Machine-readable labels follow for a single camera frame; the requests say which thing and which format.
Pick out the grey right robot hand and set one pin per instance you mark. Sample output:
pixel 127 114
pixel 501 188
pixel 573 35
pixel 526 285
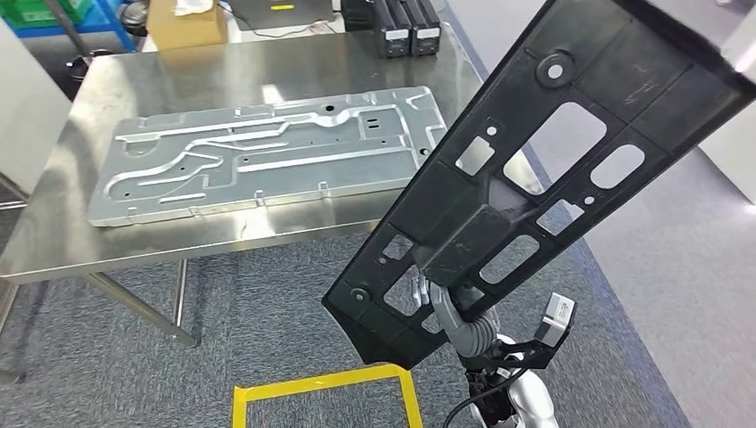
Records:
pixel 449 307

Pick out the black plastic frame part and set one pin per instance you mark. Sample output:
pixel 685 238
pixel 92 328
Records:
pixel 649 88

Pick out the stainless steel workbench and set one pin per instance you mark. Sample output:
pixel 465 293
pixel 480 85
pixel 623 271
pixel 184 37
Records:
pixel 177 71

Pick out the blue metal shelf rack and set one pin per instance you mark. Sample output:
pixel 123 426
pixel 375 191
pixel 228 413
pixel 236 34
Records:
pixel 112 23

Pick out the stamped sheet metal panel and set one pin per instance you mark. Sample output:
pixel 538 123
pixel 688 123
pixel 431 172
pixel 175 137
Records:
pixel 266 171

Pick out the black battery box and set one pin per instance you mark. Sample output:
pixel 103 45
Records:
pixel 391 29
pixel 426 29

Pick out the black device box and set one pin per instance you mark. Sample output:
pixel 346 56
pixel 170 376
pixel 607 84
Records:
pixel 357 15

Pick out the white cabinet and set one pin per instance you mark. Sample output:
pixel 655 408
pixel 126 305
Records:
pixel 732 148
pixel 29 118

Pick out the small yellow label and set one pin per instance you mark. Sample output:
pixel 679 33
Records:
pixel 282 7

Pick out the brown cardboard box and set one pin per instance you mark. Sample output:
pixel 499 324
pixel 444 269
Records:
pixel 183 32

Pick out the white crumpled paper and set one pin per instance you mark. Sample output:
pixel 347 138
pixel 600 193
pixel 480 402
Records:
pixel 193 7

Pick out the dark round object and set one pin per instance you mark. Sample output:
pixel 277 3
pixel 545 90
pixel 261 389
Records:
pixel 133 18

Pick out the grey pole with black base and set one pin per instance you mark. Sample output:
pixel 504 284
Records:
pixel 88 65

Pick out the stainless steel table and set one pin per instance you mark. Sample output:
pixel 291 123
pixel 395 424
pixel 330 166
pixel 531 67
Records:
pixel 12 205

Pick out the green plastic bin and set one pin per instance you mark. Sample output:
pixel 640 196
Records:
pixel 29 12

